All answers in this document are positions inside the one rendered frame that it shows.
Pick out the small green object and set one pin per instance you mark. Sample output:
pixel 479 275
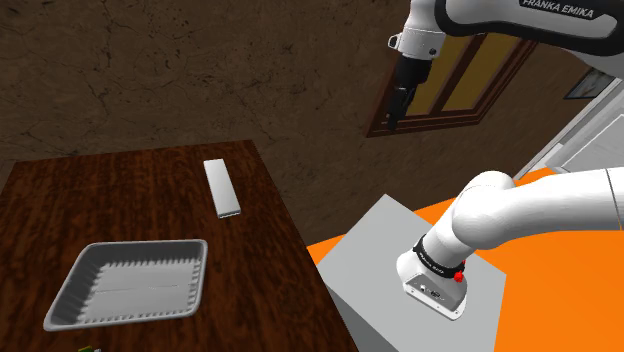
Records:
pixel 88 349

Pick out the white flat remote control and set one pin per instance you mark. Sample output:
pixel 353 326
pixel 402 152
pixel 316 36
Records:
pixel 222 187

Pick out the grey robot stand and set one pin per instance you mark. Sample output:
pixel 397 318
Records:
pixel 370 253

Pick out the dark framed wall picture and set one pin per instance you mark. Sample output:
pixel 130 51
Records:
pixel 587 85

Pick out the dark brown wooden table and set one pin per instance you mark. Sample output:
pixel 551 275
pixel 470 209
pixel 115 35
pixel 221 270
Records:
pixel 268 292

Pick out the white door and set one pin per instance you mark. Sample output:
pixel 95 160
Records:
pixel 597 141

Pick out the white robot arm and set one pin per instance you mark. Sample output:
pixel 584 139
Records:
pixel 536 204

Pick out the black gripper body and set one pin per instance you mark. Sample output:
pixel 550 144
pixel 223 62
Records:
pixel 412 73

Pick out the brown framed window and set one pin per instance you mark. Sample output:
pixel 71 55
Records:
pixel 468 73

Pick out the white ribbed plastic tray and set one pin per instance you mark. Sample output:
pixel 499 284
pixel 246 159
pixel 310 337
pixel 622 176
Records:
pixel 131 285

